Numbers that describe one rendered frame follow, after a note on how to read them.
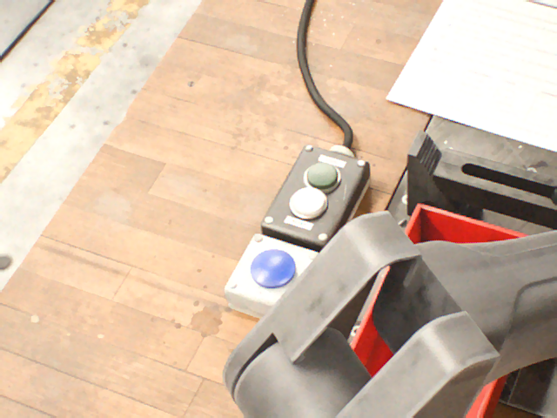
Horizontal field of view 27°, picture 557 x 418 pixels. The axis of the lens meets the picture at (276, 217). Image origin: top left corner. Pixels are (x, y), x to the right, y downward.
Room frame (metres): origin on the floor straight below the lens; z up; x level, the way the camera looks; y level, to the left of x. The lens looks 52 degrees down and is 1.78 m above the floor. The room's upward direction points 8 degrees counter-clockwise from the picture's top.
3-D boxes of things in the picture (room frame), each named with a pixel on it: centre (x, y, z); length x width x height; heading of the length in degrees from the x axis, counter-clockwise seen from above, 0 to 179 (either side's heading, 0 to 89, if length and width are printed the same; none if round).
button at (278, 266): (0.60, 0.01, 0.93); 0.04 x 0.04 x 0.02
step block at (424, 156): (0.65, -0.16, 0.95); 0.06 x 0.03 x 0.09; 59
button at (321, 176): (0.69, -0.05, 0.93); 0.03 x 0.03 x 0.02
